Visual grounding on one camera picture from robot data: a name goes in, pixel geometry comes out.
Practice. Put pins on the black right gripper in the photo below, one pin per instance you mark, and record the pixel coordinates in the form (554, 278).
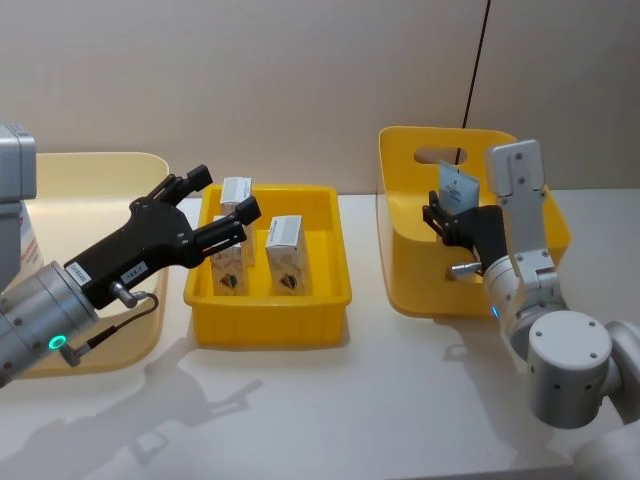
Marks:
(482, 232)

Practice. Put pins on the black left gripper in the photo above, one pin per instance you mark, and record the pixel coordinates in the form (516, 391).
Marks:
(140, 240)

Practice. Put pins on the blue-grey packet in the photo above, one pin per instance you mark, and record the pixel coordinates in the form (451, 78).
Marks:
(457, 187)

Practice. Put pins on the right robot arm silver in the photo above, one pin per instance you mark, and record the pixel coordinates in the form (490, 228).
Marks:
(570, 365)

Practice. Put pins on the white printed carton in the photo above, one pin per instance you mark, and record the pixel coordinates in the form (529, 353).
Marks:
(230, 275)
(287, 260)
(235, 190)

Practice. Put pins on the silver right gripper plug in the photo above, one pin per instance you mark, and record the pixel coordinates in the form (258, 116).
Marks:
(462, 270)

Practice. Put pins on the pale cream plastic bin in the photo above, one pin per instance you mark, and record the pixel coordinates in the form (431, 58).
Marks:
(100, 170)

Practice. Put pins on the yellow plastic tray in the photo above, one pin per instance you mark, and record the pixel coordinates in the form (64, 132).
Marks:
(270, 320)

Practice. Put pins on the white box red print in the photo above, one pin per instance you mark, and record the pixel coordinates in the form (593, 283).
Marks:
(32, 245)

